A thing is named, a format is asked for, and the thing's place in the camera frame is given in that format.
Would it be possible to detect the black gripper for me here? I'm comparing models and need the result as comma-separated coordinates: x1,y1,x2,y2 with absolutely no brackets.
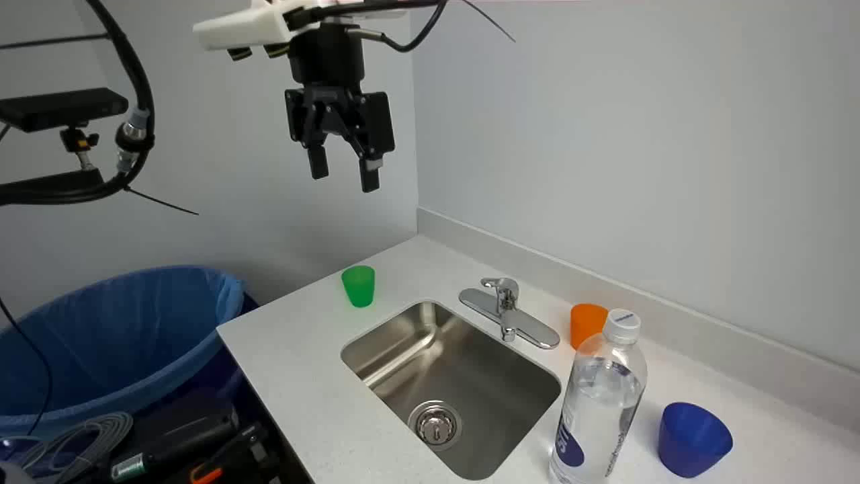
283,25,397,195

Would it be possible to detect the green plastic cup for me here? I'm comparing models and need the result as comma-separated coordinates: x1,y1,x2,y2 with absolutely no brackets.
339,264,378,310

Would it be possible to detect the clear plastic water bottle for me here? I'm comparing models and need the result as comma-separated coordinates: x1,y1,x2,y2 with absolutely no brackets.
545,306,651,484

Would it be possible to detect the round metal sink drain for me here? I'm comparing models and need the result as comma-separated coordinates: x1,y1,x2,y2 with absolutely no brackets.
409,399,459,448

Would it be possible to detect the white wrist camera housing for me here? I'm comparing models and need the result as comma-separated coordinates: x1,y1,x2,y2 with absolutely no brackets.
190,0,304,65

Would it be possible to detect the black tool with green band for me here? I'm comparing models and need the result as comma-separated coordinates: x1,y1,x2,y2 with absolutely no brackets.
104,405,245,484

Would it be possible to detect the stainless steel sink basin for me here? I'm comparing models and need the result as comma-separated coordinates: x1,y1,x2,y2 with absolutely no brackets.
339,299,564,481

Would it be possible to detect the blue plastic cup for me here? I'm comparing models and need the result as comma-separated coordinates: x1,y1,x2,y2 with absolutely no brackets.
657,400,737,481

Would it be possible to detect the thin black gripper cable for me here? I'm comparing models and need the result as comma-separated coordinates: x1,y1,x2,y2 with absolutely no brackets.
356,0,452,53

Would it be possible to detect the chrome tap handle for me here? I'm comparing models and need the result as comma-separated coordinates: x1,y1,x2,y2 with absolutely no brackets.
479,273,522,312

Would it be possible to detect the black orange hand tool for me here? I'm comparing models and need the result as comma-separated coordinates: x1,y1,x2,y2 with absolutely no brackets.
186,428,278,484

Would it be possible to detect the grey blue padded item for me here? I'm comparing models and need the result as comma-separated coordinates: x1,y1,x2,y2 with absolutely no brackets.
0,408,138,484

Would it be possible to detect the blue lined trash bin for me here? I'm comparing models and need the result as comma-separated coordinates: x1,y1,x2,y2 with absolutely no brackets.
0,264,251,442

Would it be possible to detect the chrome faucet spout and base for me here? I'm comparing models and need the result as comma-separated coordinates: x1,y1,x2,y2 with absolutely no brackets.
456,286,562,351

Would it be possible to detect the black bar camera on mount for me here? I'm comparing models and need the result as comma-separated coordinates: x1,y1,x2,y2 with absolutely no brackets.
0,85,132,171

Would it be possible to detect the orange plastic cup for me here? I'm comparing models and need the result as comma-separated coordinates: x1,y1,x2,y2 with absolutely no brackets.
568,302,614,351

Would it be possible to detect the thick black cable bundle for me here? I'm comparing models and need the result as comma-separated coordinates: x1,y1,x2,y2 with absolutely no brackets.
0,0,159,210

